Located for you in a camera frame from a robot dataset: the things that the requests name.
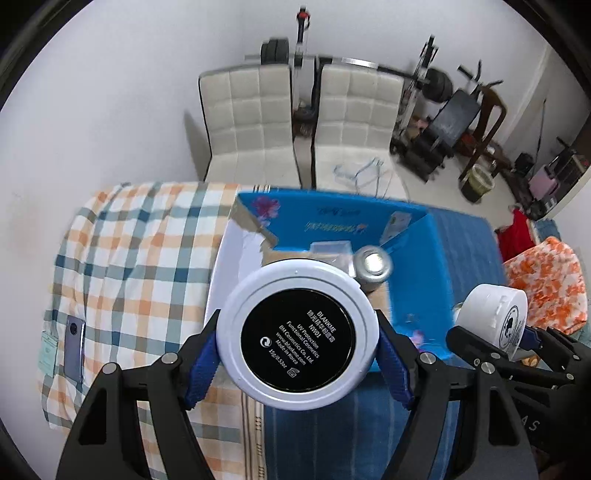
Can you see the white round cosmetic compact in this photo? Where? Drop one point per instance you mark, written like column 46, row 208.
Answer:
column 298, row 334

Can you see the silver metal can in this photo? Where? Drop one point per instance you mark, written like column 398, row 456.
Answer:
column 371, row 266

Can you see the brown wooden chair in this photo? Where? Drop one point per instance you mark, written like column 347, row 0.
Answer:
column 490, row 110

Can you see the white quilted chair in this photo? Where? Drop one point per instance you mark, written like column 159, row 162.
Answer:
column 355, row 120
column 249, row 120

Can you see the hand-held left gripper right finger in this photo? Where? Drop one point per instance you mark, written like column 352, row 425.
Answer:
column 395, row 369

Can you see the thin dark pole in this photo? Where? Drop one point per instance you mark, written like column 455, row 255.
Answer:
column 540, row 124

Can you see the black bag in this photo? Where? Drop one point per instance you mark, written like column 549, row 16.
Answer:
column 524, row 162

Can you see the white barbell rack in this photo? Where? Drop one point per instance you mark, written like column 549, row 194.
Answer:
column 301, row 46

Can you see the trash bin with liner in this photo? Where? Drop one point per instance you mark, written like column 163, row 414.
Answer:
column 476, row 184

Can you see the white round jar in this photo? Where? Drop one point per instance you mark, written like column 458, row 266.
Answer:
column 491, row 314

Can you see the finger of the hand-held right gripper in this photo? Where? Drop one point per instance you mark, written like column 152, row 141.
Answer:
column 533, row 338
column 466, row 341

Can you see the red cloth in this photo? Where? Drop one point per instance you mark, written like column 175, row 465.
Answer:
column 517, row 235

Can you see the blue cardboard box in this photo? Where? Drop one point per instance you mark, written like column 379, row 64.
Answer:
column 415, row 258

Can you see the barbell with black plates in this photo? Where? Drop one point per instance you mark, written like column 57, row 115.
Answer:
column 360, row 62

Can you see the clear plastic box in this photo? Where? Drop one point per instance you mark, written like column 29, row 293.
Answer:
column 328, row 251

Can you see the pink suitcase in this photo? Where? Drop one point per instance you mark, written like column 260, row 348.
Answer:
column 542, row 182

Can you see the black weight bench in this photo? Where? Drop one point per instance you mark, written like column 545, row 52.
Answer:
column 445, row 124

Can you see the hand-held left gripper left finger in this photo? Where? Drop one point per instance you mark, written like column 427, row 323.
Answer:
column 201, row 369

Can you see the blue striped bed sheet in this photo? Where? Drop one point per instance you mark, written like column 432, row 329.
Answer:
column 323, row 438

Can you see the pale green card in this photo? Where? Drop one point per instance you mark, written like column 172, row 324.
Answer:
column 47, row 353

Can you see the grey smartphone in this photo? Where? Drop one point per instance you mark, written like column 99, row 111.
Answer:
column 74, row 344

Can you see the orange floral blanket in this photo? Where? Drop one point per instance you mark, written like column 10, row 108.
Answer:
column 549, row 277

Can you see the orange teal plaid blanket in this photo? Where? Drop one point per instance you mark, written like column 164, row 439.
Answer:
column 138, row 277

